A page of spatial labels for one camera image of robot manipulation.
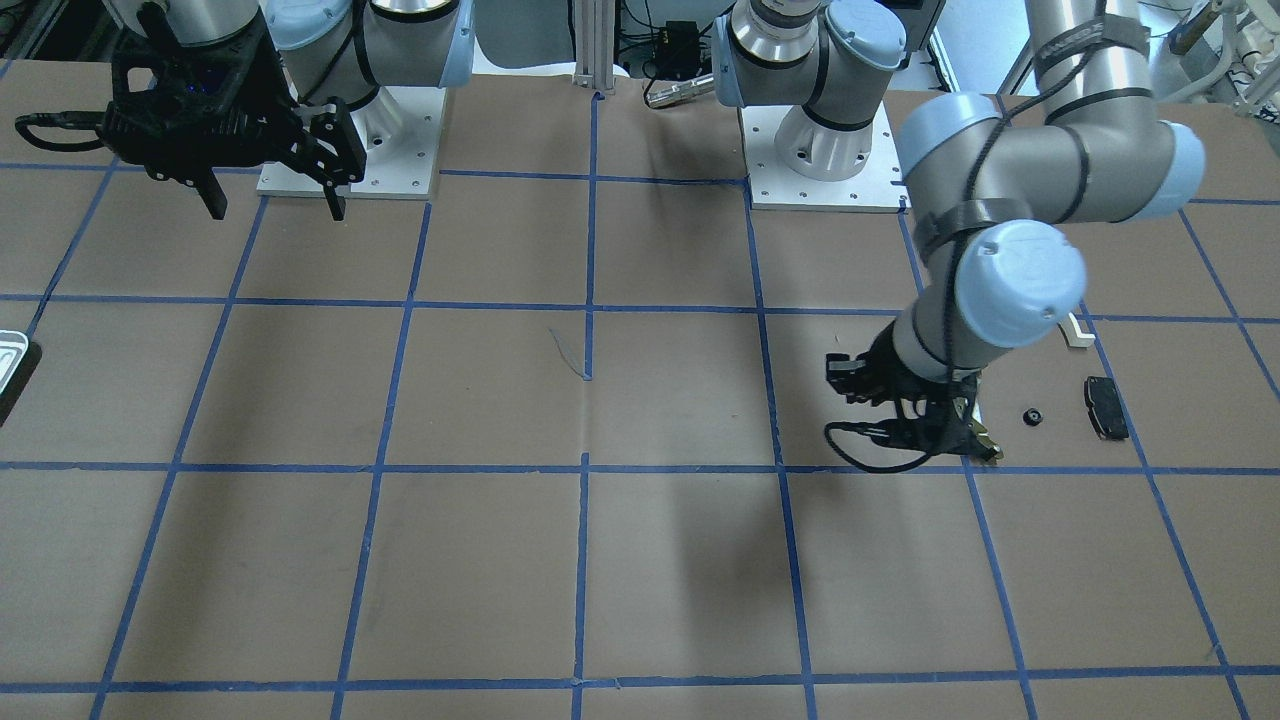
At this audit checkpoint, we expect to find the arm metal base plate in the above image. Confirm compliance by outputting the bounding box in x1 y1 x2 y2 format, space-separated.
337 86 448 200
739 104 910 213

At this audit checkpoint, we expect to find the white curved plastic bracket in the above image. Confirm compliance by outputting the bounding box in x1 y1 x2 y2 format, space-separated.
1057 313 1097 348

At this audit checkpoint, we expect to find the aluminium frame post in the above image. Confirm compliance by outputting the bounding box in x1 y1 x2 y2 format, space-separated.
570 0 617 96

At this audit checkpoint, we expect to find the green brake shoe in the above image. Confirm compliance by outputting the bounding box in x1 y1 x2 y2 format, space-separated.
954 398 1004 464

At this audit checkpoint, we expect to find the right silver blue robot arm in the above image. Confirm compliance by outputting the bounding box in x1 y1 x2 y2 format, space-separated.
95 1 476 220

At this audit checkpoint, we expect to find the ribbed silver metal tray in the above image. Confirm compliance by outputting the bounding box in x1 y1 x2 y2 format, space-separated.
1 329 38 402

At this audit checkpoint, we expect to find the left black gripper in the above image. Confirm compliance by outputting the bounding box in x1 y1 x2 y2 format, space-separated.
824 327 986 456

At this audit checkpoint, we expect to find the black brake pad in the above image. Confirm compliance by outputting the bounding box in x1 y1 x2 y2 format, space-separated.
1084 375 1130 441

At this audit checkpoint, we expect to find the silver metal cylinder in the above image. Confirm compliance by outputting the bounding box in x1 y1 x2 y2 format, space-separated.
643 73 716 110

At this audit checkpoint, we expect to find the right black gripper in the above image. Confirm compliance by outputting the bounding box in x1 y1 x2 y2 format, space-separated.
99 5 366 222

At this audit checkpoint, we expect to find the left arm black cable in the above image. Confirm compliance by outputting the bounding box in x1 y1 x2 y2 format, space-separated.
824 0 1111 474

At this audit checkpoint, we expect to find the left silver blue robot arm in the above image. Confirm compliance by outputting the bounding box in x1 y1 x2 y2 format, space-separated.
712 1 1206 462

